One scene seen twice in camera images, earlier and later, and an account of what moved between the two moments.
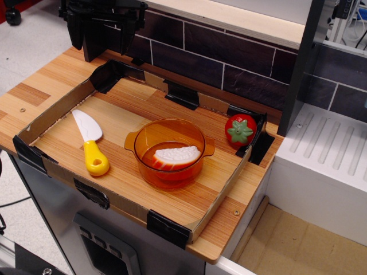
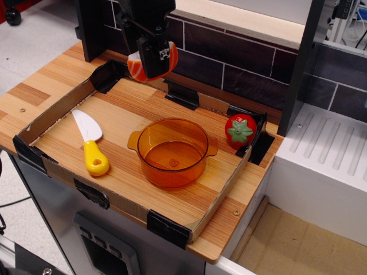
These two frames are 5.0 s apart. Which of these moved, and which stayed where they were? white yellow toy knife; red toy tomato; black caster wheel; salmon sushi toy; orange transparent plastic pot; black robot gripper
Moved: salmon sushi toy; black robot gripper
Stayed: red toy tomato; white yellow toy knife; orange transparent plastic pot; black caster wheel
